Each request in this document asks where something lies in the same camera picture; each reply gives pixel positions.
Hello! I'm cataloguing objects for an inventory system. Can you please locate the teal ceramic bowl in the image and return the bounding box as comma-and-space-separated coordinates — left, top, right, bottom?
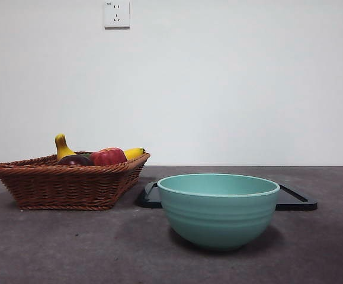
156, 173, 280, 252

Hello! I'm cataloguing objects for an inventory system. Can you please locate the dark purple plum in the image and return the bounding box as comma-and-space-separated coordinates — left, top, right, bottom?
57, 154, 94, 167

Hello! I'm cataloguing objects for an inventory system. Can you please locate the red bell pepper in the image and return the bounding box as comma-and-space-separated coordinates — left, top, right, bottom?
89, 147, 128, 166

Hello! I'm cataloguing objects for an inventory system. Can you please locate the yellow banana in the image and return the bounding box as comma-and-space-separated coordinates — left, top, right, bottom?
55, 133, 147, 162

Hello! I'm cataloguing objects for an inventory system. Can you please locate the brown wicker basket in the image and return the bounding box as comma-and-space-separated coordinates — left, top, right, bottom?
0, 151, 151, 211

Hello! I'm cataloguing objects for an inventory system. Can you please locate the black rectangular tray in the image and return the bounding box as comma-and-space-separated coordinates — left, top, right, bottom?
135, 182, 319, 211

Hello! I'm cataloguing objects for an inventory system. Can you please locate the white wall socket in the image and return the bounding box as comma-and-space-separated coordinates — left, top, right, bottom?
104, 1, 131, 30

